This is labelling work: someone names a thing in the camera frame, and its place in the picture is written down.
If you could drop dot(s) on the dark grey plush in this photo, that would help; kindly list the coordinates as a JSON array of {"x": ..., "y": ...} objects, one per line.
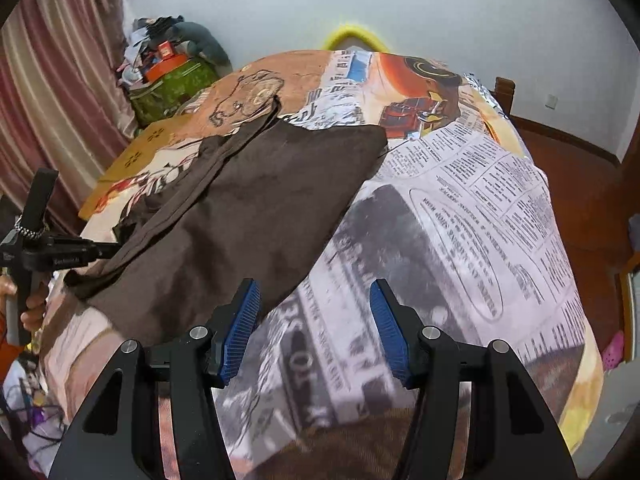
[{"x": 200, "y": 42}]

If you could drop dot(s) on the orange box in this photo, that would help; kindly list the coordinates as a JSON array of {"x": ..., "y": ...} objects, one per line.
[{"x": 165, "y": 66}]

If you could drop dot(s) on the left hand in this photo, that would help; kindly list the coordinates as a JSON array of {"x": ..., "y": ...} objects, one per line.
[{"x": 36, "y": 303}]

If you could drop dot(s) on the striped pink curtain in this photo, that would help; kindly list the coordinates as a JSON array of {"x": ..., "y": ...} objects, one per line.
[{"x": 61, "y": 107}]

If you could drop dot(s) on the pink slipper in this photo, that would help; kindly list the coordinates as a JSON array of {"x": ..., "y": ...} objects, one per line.
[{"x": 613, "y": 354}]

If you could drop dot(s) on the wall outlet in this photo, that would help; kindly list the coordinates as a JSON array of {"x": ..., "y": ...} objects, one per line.
[{"x": 551, "y": 101}]

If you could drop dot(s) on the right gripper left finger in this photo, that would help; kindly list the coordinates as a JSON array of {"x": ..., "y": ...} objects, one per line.
[{"x": 116, "y": 432}]

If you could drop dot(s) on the green patterned storage bag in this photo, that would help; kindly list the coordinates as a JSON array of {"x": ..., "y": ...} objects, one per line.
[{"x": 162, "y": 98}]

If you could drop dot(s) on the brown garment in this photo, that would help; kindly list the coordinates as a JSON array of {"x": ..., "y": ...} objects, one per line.
[{"x": 261, "y": 203}]

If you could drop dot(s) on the yellow hoop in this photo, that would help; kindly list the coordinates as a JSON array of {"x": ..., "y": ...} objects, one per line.
[{"x": 354, "y": 32}]

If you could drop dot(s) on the printed bedspread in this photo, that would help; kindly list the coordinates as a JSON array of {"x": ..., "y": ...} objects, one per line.
[{"x": 456, "y": 218}]

